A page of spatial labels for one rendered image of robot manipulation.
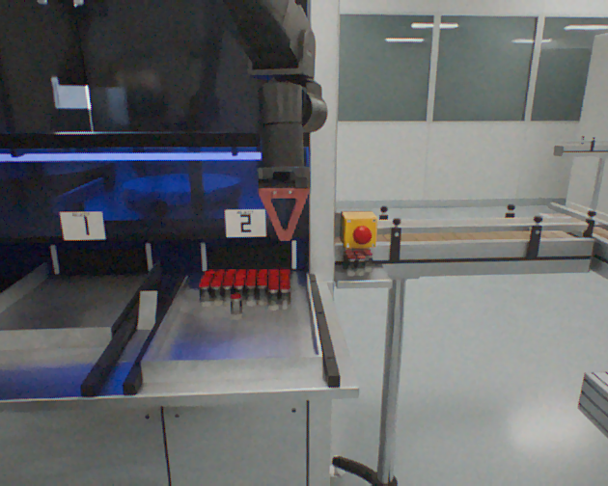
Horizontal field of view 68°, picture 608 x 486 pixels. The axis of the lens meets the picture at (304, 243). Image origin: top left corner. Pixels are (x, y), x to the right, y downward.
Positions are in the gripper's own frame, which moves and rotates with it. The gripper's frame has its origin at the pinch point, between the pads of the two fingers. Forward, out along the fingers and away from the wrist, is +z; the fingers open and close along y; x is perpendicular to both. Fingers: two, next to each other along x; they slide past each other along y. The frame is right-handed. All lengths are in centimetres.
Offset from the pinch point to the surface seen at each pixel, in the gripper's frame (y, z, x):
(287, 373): 0.8, 20.7, 0.4
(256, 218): 35.5, 1.1, 5.2
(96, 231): 36, 3, 39
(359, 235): 32.5, 5.3, -16.5
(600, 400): 45, 54, -83
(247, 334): 14.3, 19.2, 6.8
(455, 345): 168, 88, -94
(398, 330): 55, 35, -31
